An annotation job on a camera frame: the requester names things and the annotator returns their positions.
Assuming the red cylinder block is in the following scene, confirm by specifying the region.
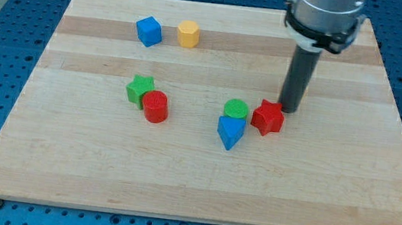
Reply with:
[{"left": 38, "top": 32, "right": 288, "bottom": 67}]
[{"left": 142, "top": 90, "right": 169, "bottom": 124}]

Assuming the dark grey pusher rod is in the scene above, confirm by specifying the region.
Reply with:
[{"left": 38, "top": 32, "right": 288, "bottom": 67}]
[{"left": 278, "top": 46, "right": 320, "bottom": 114}]

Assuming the wooden board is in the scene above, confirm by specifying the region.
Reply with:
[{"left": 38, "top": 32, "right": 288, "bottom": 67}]
[{"left": 0, "top": 0, "right": 402, "bottom": 225}]

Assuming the red star block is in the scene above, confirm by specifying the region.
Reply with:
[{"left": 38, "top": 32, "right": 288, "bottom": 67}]
[{"left": 250, "top": 99, "right": 285, "bottom": 136}]

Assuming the green star block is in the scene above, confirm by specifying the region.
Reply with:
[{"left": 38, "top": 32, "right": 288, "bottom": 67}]
[{"left": 126, "top": 75, "right": 155, "bottom": 110}]

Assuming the blue cube block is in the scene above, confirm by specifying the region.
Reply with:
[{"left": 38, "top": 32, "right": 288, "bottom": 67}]
[{"left": 136, "top": 16, "right": 162, "bottom": 47}]

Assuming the blue triangle block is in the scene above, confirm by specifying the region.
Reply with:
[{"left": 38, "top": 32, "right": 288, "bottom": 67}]
[{"left": 217, "top": 116, "right": 246, "bottom": 150}]

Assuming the yellow hexagon block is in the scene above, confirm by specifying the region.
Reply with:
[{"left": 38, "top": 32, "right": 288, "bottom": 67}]
[{"left": 177, "top": 20, "right": 200, "bottom": 48}]

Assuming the green cylinder block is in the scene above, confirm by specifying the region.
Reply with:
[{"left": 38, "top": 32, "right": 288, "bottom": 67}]
[{"left": 224, "top": 98, "right": 249, "bottom": 120}]

